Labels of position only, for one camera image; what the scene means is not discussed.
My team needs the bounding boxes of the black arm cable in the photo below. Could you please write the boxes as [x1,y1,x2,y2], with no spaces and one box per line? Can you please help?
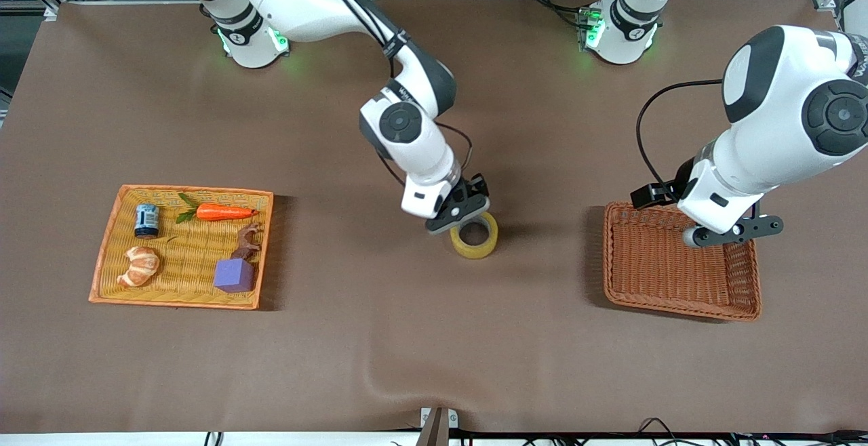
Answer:
[635,79,725,190]
[298,0,477,186]

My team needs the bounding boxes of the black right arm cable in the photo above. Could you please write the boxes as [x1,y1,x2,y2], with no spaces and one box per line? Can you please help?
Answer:
[298,0,477,186]

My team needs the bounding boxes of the brown toy horse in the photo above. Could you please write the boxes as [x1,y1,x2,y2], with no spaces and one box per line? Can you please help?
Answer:
[230,223,263,262]

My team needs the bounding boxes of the purple cube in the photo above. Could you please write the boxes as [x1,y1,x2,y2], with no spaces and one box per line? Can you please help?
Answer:
[212,258,256,295]

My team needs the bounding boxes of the orange toy carrot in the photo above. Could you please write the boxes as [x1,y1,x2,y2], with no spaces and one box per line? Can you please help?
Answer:
[174,192,260,224]

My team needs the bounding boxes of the toy croissant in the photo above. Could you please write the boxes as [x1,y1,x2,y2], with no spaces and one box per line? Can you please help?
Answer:
[116,245,161,289]

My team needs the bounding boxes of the metal table clamp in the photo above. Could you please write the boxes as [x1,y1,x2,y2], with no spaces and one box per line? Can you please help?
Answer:
[415,407,459,446]

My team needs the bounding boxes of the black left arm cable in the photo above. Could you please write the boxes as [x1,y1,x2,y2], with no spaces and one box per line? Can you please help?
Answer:
[635,79,725,190]

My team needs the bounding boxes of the brown wicker basket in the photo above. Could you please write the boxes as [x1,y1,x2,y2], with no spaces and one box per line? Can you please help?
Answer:
[602,201,763,323]

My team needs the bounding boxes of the small blue can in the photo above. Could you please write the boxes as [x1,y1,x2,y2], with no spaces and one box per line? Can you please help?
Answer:
[134,203,161,240]

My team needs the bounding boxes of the yellow wicker tray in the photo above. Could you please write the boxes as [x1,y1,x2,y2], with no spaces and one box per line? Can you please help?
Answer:
[88,184,275,311]

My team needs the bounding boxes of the yellow tape roll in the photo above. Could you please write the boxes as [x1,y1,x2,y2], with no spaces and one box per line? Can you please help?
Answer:
[450,211,500,260]

